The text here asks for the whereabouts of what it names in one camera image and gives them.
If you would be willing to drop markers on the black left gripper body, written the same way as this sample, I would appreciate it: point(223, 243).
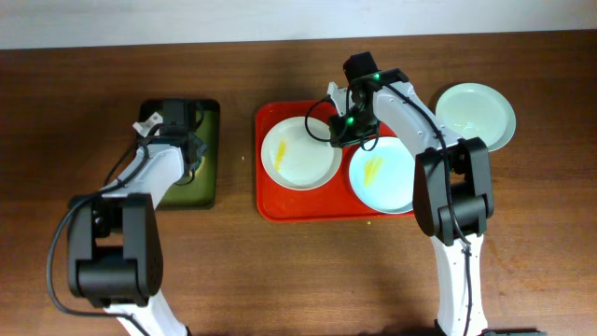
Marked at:
point(197, 152)

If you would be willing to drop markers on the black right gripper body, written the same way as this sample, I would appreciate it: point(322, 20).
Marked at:
point(349, 128)

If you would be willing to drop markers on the white plate with yellow stain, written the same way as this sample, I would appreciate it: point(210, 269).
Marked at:
point(294, 160)

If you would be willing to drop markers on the light green plate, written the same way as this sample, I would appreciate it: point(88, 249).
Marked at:
point(477, 110)

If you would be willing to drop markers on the yellow green sponge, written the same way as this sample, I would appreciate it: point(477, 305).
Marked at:
point(200, 163)

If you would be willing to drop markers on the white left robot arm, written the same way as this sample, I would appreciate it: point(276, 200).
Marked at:
point(114, 257)

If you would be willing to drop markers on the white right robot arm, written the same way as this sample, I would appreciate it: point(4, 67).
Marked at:
point(452, 188)

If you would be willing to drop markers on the black tray with green liquid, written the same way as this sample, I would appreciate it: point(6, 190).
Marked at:
point(199, 193)

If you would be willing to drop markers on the red plastic tray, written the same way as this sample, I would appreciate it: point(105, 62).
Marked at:
point(334, 200)

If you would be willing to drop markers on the light blue plate yellow stain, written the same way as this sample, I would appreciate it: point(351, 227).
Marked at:
point(382, 179)

